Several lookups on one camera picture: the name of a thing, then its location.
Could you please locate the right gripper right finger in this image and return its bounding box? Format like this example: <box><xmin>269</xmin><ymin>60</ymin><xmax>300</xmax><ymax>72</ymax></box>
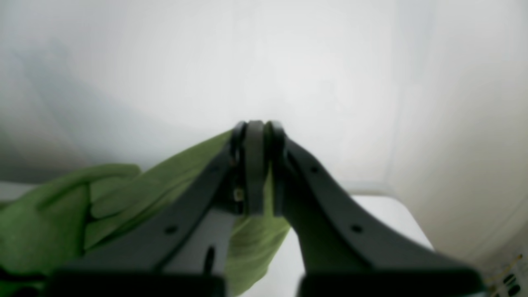
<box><xmin>264</xmin><ymin>121</ymin><xmax>487</xmax><ymax>297</ymax></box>

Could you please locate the olive green t-shirt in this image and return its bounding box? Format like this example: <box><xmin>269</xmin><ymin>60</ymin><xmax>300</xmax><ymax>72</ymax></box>
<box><xmin>0</xmin><ymin>129</ymin><xmax>291</xmax><ymax>297</ymax></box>

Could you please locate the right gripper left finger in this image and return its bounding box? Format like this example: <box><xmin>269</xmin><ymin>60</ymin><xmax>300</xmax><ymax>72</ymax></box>
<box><xmin>45</xmin><ymin>121</ymin><xmax>264</xmax><ymax>297</ymax></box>

